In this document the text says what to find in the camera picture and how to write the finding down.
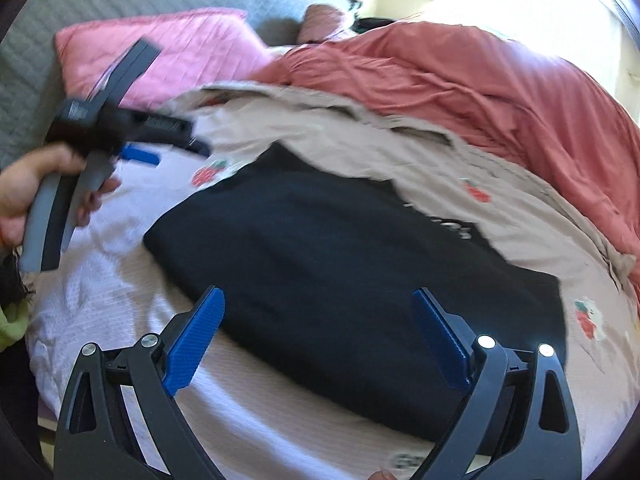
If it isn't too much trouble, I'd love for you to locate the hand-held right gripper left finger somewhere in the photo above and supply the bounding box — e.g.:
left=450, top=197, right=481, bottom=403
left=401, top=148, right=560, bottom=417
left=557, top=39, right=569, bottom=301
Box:
left=54, top=286, right=227, bottom=480

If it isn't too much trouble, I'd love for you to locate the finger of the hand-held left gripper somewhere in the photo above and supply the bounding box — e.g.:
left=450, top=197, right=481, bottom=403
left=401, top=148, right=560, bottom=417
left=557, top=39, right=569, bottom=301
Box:
left=121, top=142, right=162, bottom=167
left=170, top=132, right=212, bottom=157

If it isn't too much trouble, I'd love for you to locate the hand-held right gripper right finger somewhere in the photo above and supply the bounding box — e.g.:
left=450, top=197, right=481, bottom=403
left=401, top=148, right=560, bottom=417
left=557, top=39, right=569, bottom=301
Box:
left=410, top=287, right=583, bottom=480

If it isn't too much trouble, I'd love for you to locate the black shirt with orange cuffs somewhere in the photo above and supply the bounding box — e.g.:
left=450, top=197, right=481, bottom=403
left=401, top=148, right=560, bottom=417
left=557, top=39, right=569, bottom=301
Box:
left=142, top=142, right=568, bottom=442

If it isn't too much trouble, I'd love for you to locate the person's left hand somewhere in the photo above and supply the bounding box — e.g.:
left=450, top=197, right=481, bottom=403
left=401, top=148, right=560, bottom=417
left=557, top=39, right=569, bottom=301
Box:
left=0, top=146, right=122, bottom=247

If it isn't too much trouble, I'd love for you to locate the pink quilted pillow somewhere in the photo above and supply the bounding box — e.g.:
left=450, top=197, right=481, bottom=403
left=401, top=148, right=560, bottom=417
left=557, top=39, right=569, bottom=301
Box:
left=54, top=7, right=276, bottom=111

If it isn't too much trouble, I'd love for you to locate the beige strawberry print blanket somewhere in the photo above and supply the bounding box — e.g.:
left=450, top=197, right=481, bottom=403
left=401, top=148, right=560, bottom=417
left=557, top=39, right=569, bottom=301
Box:
left=22, top=82, right=640, bottom=480

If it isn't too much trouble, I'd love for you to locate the small dusty pink cloth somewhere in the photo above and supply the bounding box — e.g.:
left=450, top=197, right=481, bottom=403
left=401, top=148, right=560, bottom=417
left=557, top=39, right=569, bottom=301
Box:
left=297, top=4, right=352, bottom=45

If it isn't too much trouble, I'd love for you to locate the yellow green cloth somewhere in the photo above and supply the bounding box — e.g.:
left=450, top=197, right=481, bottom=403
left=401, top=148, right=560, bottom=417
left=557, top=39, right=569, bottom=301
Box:
left=0, top=300, right=32, bottom=357

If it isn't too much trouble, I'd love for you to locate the dark green cloth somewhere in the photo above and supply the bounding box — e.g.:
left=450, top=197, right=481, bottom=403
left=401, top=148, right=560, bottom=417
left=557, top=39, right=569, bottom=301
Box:
left=340, top=0, right=401, bottom=32

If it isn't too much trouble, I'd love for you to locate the salmon red duvet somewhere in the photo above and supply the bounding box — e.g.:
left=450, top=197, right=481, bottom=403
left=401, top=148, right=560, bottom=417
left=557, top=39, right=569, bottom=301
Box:
left=250, top=20, right=640, bottom=281

